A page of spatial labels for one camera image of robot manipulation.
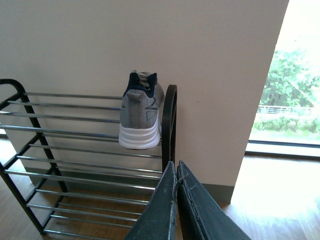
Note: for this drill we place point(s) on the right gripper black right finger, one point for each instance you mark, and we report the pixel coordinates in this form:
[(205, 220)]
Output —
[(201, 218)]

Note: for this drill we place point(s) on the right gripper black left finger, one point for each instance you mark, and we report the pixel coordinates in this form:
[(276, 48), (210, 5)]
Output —
[(158, 220)]

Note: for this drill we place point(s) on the grey sneaker with navy lining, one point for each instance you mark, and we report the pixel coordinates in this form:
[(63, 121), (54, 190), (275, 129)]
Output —
[(140, 127)]

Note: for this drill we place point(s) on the black metal shoe rack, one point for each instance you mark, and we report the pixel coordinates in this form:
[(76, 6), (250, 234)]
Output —
[(69, 173)]

